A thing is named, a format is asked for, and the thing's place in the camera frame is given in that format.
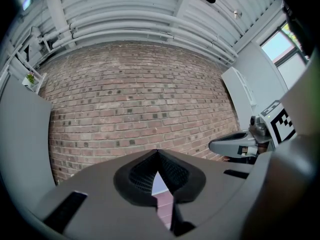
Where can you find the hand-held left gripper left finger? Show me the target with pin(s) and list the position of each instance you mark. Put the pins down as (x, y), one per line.
(100, 196)

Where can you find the small lit sign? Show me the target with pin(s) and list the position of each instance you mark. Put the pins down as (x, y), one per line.
(25, 2)

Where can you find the white louvered cabinet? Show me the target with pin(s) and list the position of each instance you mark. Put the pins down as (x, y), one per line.
(237, 96)

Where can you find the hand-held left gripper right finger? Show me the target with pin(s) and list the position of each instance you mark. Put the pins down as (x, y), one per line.
(212, 196)

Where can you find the white metal shelving unit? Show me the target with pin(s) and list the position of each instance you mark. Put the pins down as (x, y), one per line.
(41, 82)

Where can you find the grey ceiling pipes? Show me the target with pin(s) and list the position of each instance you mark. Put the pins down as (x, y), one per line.
(125, 21)

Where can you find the potted plant with pink flowers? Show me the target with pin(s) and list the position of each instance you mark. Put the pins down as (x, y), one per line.
(30, 78)

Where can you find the window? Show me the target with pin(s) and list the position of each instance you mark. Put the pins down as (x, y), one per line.
(277, 46)

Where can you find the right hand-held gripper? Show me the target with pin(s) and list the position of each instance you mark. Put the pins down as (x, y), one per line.
(282, 126)

